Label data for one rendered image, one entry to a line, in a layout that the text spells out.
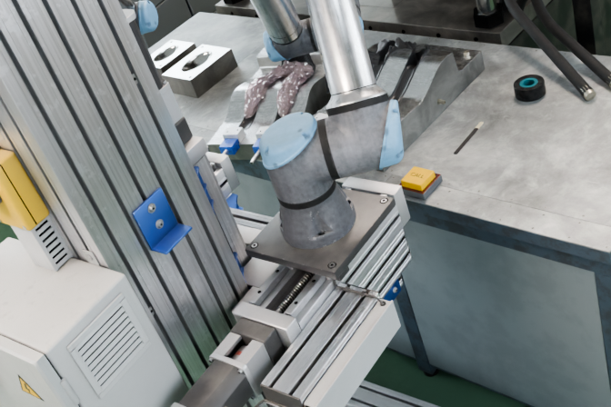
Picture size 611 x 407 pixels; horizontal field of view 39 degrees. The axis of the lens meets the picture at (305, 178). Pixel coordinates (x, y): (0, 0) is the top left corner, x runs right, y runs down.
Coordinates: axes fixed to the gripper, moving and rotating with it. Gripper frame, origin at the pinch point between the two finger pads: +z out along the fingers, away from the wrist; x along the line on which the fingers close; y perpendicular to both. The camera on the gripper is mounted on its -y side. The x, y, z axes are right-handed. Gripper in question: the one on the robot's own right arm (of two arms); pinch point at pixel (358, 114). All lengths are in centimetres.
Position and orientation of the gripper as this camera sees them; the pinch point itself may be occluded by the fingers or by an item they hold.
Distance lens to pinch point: 218.4
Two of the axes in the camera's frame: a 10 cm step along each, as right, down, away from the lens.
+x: 7.6, 3.0, -5.8
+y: -6.4, 4.9, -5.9
